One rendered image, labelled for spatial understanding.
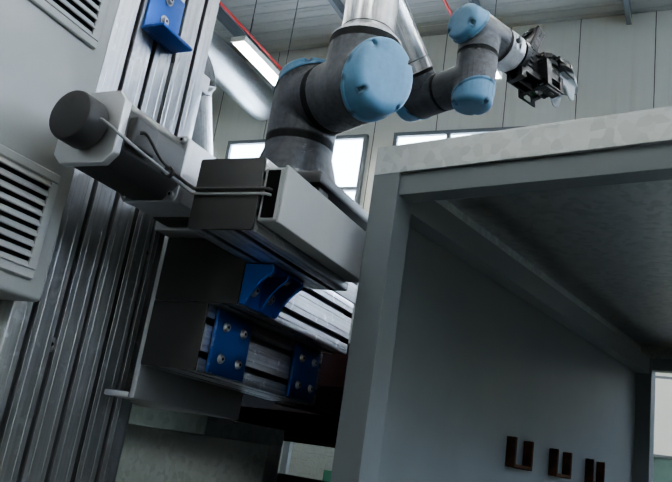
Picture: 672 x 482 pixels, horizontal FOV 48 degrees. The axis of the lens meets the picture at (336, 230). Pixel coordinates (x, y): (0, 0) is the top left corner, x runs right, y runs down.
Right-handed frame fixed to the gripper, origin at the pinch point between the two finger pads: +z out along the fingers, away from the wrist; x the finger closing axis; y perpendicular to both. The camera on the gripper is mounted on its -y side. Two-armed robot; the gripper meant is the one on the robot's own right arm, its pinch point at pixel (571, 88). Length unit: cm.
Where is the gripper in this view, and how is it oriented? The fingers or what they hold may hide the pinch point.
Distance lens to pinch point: 169.3
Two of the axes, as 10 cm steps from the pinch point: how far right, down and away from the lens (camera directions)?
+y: -0.6, 9.2, -3.9
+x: 6.5, -2.6, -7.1
